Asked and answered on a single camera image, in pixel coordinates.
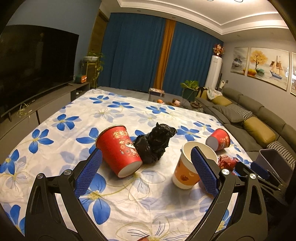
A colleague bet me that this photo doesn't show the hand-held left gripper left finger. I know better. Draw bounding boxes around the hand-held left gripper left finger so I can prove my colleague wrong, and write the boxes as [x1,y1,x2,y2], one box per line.
[24,148,109,241]

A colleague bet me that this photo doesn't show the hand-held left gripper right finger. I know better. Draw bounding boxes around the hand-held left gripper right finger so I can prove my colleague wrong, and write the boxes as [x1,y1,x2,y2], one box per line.
[185,146,269,241]

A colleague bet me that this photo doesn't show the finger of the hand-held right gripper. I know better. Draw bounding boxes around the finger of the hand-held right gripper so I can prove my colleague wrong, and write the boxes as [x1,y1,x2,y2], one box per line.
[233,161,264,186]
[250,161,282,192]

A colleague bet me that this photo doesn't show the grey plastic bin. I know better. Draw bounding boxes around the grey plastic bin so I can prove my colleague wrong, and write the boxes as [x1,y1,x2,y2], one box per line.
[255,149,294,186]

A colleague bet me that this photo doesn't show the orange and white paper cup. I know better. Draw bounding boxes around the orange and white paper cup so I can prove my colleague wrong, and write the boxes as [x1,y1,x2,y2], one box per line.
[172,141,218,189]

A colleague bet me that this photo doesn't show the red patterned plastic wrapper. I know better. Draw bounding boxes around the red patterned plastic wrapper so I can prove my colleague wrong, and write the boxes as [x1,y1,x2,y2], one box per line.
[217,155,240,169]

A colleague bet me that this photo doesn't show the large red paper cup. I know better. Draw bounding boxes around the large red paper cup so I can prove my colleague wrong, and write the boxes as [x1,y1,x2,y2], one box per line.
[95,125,142,178]

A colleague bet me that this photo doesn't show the small red paper cup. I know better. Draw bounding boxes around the small red paper cup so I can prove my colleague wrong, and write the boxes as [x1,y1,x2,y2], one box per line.
[205,128,231,151]

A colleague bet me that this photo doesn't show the black plastic bag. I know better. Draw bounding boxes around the black plastic bag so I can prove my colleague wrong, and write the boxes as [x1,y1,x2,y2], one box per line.
[134,122,177,164]

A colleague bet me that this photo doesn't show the black white patterned cushion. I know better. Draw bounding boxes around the black white patterned cushion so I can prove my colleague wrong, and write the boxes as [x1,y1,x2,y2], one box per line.
[228,103,253,120]
[267,140,296,164]

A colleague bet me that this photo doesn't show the blue flower printed tablecloth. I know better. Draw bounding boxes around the blue flower printed tablecloth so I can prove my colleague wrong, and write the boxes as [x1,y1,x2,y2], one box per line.
[0,87,257,241]

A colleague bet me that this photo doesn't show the big yellow cushion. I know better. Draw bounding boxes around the big yellow cushion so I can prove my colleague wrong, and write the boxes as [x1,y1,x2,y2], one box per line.
[243,116,276,142]

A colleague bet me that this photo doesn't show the dark grey cushion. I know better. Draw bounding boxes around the dark grey cushion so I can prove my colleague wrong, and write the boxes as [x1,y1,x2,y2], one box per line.
[214,107,245,123]

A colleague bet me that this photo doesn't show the grey sectional sofa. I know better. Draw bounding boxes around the grey sectional sofa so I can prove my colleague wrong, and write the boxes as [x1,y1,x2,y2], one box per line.
[195,88,296,167]

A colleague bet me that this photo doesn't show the small yellow cushion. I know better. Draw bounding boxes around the small yellow cushion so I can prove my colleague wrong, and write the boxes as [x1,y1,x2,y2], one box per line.
[211,95,232,106]

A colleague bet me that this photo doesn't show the grey television cabinet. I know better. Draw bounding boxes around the grey television cabinet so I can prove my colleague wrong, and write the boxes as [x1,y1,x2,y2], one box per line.
[0,82,90,151]

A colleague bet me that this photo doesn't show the black garment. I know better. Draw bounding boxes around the black garment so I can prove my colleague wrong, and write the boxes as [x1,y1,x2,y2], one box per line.
[196,87,208,99]

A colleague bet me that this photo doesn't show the white crumpled cloth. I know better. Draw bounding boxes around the white crumpled cloth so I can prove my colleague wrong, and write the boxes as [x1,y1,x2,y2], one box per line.
[207,88,222,100]

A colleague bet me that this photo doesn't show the potted plant on green stand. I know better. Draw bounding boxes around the potted plant on green stand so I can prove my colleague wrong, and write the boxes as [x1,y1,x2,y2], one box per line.
[180,80,200,102]

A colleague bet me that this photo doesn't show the yellow raffia strands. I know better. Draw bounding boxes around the yellow raffia strands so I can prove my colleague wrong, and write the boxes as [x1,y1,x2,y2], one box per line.
[16,103,31,117]

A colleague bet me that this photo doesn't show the flat printed box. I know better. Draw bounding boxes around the flat printed box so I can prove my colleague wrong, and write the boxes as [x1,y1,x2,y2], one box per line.
[149,88,165,97]

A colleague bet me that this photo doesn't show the white standing air conditioner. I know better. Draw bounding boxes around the white standing air conditioner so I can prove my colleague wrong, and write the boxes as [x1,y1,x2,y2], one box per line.
[205,55,223,90]

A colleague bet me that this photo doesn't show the purple framed painting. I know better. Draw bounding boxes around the purple framed painting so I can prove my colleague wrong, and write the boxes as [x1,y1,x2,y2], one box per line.
[290,52,296,96]

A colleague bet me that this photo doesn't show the tree and sailboat painting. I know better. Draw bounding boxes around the tree and sailboat painting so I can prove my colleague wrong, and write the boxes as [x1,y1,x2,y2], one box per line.
[247,47,289,87]

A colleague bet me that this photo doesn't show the small landscape painting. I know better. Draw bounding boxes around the small landscape painting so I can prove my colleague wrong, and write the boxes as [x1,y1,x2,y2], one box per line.
[230,47,249,76]

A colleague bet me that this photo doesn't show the trailing plant on gold stand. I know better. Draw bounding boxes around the trailing plant on gold stand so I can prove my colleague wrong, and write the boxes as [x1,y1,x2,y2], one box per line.
[81,51,104,88]

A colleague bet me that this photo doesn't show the blue curtain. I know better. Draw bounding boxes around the blue curtain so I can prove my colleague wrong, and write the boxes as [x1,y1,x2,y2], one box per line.
[162,23,224,96]
[97,13,167,92]

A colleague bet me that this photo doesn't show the black flat television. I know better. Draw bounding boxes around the black flat television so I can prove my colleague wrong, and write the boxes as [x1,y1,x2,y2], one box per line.
[0,24,79,118]

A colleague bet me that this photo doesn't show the artificial flower arrangement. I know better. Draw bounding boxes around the artificial flower arrangement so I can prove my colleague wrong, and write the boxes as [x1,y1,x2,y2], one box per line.
[213,44,225,56]

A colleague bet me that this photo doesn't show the orange curtain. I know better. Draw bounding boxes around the orange curtain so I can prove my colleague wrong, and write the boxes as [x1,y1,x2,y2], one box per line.
[154,19,176,91]

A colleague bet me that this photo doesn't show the brown wooden door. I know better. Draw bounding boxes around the brown wooden door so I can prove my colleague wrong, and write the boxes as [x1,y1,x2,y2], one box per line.
[89,10,109,89]

